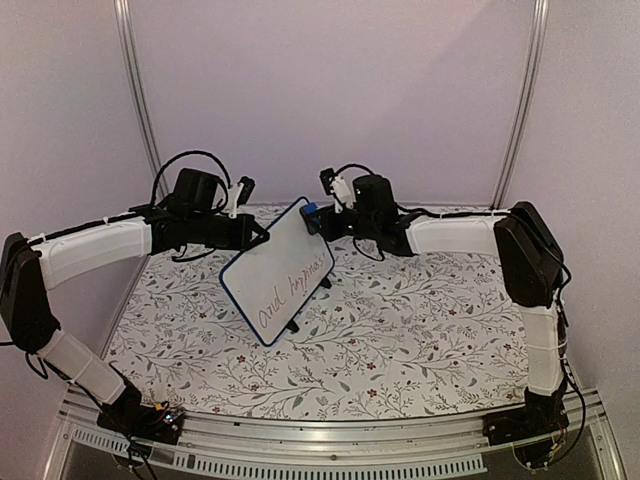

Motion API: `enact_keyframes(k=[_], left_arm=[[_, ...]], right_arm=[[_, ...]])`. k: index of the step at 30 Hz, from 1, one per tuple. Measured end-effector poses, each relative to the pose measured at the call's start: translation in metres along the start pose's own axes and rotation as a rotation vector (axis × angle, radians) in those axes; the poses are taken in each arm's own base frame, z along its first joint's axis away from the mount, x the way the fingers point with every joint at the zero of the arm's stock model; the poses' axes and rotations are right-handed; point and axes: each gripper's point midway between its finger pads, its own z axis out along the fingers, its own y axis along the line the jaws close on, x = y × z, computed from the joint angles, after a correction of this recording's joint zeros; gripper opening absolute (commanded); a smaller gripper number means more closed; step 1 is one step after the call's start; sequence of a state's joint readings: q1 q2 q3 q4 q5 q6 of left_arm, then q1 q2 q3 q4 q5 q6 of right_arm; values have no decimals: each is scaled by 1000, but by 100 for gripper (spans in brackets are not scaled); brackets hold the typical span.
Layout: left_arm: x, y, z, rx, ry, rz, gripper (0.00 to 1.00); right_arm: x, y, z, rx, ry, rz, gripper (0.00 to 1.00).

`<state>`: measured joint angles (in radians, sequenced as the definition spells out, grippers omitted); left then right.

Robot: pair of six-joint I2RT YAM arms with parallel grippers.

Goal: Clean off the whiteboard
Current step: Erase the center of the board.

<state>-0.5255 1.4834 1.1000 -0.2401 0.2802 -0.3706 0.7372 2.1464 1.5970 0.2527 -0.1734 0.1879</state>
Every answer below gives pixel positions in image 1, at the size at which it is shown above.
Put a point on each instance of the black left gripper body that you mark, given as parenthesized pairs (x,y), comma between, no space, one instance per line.
(205,234)

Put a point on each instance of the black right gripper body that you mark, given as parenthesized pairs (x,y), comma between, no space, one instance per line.
(364,226)

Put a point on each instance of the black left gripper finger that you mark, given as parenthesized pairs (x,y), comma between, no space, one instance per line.
(257,241)
(259,233)

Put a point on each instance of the blue whiteboard eraser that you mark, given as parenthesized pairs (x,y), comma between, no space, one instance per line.
(308,210)

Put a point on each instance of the small blue-framed whiteboard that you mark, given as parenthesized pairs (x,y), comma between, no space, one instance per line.
(270,284)

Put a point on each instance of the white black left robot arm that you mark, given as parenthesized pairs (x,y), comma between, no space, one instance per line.
(38,273)

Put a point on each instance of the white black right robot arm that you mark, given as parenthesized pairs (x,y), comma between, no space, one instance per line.
(531,260)

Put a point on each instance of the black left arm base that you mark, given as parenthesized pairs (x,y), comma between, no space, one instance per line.
(161,423)

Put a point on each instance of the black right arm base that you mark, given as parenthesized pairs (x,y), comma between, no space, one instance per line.
(538,430)

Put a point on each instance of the floral patterned tablecloth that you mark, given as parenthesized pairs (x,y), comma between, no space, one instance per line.
(395,337)

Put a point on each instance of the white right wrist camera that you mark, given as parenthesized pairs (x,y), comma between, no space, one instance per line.
(336,186)

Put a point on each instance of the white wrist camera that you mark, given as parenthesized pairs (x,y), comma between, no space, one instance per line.
(336,186)
(239,194)

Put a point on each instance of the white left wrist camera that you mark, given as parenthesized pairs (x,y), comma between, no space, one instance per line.
(239,194)

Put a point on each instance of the left aluminium frame post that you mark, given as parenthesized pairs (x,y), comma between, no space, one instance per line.
(134,76)

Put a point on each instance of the aluminium frame post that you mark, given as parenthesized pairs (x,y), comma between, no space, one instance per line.
(526,95)
(134,76)

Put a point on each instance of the aluminium front rail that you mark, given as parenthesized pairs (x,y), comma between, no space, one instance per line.
(440,447)

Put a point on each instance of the right aluminium frame post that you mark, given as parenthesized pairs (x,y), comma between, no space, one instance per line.
(526,95)

